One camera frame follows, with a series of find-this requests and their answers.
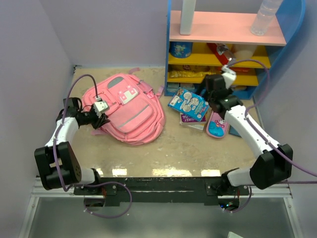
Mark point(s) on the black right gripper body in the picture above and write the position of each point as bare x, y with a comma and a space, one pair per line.
206, 95

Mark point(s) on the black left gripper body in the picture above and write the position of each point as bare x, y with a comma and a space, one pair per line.
90, 117

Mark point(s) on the pink pencil case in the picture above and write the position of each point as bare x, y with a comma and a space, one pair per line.
217, 127

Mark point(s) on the pink student backpack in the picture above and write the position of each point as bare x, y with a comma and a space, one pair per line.
135, 113

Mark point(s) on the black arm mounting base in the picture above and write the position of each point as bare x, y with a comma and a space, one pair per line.
205, 190

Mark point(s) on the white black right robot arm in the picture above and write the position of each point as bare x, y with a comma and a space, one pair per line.
273, 160

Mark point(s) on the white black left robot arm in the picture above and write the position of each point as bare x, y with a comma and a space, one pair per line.
57, 164

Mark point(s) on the yellow chips bag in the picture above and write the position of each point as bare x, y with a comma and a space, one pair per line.
190, 71

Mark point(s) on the blue illustrated book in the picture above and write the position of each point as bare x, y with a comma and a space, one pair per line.
189, 104

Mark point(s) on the dark blue notebook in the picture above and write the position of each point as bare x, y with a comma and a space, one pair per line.
233, 131

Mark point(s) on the red flat package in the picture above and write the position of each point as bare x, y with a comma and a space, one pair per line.
238, 70

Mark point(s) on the red snack box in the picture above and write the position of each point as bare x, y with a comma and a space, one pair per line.
222, 53

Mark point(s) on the purple book underneath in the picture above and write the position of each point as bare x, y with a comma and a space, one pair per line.
192, 123

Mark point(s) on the white plastic cup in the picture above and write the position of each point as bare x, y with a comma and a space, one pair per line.
243, 52

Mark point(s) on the blue wooden shelf unit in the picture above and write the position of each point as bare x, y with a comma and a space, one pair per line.
230, 29

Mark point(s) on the blue round tin can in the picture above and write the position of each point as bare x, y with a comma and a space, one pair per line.
181, 50

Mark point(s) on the white tall bottle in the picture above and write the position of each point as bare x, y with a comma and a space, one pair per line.
187, 15

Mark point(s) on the clear plastic water bottle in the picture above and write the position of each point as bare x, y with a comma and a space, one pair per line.
265, 16

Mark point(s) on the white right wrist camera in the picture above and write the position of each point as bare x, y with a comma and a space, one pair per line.
228, 75

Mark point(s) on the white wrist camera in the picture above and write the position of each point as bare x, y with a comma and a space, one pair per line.
100, 107
228, 75

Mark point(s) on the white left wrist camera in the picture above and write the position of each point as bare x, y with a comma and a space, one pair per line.
100, 107

